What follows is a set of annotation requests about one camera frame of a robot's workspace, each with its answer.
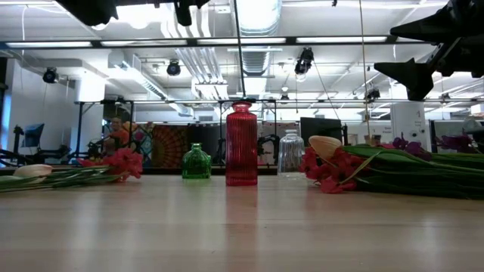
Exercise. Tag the black background robot arm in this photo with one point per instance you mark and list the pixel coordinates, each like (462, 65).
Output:
(269, 145)

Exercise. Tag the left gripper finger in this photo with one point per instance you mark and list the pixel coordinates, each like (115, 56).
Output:
(90, 10)
(183, 13)

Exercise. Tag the small tilted monitor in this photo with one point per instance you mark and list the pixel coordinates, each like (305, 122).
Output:
(34, 134)

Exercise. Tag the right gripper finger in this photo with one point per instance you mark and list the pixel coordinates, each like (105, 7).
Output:
(435, 22)
(414, 77)

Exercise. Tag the orange mandala tapestry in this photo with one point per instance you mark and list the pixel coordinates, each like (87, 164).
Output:
(170, 145)

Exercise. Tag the black computer monitor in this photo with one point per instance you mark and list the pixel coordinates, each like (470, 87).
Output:
(321, 126)

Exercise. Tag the black ceiling-mounted camera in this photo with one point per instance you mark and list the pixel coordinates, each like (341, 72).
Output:
(50, 75)
(173, 68)
(372, 93)
(304, 60)

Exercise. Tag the green glass vase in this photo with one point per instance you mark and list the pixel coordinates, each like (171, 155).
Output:
(196, 164)

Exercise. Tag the grey partition panel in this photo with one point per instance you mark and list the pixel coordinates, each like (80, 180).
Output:
(446, 127)

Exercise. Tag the black aluminium table frame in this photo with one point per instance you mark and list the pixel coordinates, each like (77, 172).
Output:
(219, 171)

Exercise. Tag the person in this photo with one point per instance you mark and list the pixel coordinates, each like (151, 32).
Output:
(120, 136)

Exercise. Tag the clear ribbed glass vase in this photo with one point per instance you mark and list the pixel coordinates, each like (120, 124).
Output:
(291, 155)

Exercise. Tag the white cylindrical air purifier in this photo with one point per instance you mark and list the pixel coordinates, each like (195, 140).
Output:
(410, 121)

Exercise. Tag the red ribbed glass vase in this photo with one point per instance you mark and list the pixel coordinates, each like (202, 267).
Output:
(242, 151)

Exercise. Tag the cardboard box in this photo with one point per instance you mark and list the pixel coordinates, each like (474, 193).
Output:
(374, 139)

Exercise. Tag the black rail with strip lights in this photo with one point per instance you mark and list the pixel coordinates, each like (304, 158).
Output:
(96, 43)

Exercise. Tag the multicolour patterned tapestry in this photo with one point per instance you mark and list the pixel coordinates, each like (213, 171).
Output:
(141, 141)

